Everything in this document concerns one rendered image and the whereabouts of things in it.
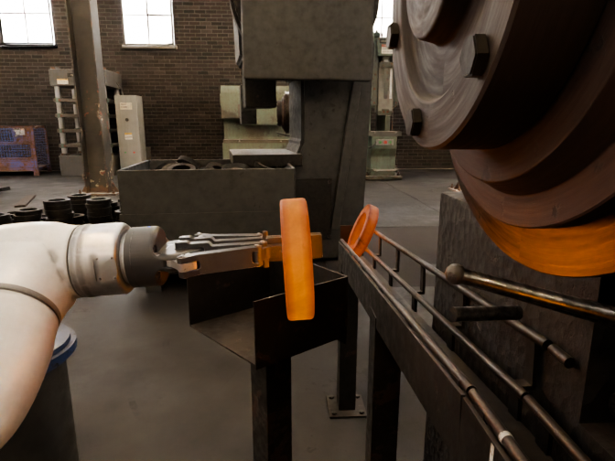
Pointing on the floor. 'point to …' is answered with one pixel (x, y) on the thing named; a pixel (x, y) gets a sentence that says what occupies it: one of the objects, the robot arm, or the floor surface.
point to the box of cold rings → (203, 197)
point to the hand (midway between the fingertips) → (294, 246)
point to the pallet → (68, 211)
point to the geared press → (384, 151)
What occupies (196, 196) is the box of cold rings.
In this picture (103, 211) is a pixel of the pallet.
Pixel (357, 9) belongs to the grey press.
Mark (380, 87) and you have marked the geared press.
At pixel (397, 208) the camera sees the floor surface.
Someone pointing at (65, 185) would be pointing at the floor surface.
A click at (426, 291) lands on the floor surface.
